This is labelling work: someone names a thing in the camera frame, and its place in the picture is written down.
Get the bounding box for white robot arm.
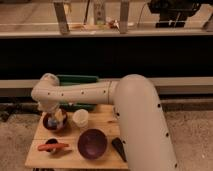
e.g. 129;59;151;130
31;73;179;171

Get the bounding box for metal post right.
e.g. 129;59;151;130
119;0;130;34

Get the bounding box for metal post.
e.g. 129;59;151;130
119;0;130;34
53;0;69;35

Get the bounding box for orange carrot toy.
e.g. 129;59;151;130
37;143;69;151

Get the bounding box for blue and white towel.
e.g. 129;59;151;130
47;109;66;129

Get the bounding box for black wedge object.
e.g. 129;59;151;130
111;138;126;162

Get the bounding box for wooden board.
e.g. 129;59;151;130
25;105;128;170

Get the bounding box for green tray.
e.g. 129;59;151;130
58;75;99;112

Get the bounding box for purple bowl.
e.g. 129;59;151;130
77;129;108;160

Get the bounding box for metal post left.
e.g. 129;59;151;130
53;0;69;35

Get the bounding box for black machine in background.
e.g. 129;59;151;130
147;0;202;29

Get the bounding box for white cup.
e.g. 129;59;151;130
72;109;89;128

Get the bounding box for small dark bowl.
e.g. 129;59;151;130
45;138;58;154

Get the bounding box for dark red bowl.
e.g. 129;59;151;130
43;109;68;132

